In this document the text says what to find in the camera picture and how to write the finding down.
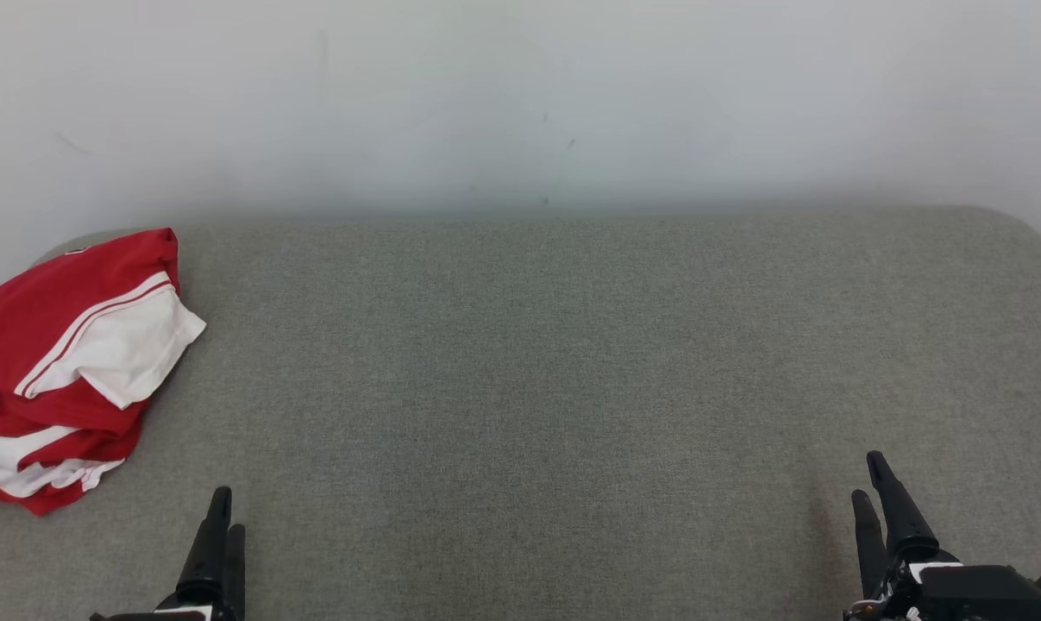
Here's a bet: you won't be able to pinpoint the red Bulls basketball jersey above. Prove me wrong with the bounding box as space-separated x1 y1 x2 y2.
0 228 208 432

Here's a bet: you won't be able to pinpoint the red white-striped shorts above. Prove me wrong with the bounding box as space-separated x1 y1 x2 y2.
0 388 152 517

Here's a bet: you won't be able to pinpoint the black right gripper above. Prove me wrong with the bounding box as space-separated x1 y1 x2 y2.
843 451 1041 621

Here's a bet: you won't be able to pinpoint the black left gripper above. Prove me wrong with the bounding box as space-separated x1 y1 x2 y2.
89 486 247 621

